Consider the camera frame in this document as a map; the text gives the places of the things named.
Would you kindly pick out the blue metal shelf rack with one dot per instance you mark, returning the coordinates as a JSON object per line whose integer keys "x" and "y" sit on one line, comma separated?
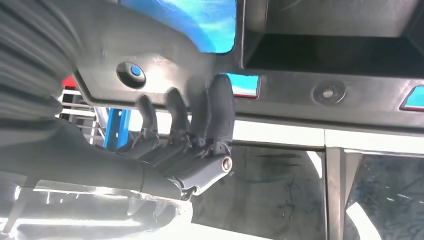
{"x": 198, "y": 23}

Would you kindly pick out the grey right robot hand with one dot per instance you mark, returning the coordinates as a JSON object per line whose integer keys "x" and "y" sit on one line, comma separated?
{"x": 82, "y": 165}

